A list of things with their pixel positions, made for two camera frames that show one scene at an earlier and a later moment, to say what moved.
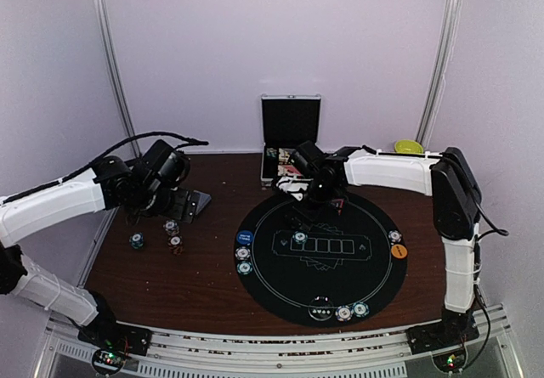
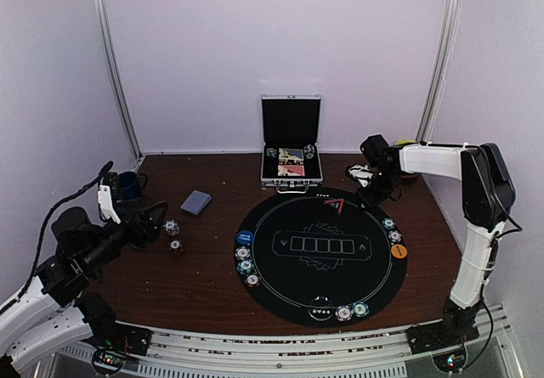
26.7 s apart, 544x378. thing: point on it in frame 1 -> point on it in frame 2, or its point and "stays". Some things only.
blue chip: (242, 253) stays
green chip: (244, 267) stays
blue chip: (394, 236) stays
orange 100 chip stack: (176, 245) stays
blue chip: (343, 313) stays
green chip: (300, 237) -> (388, 222)
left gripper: (177, 209) -> (149, 233)
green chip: (361, 309) stays
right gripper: (297, 221) -> (367, 200)
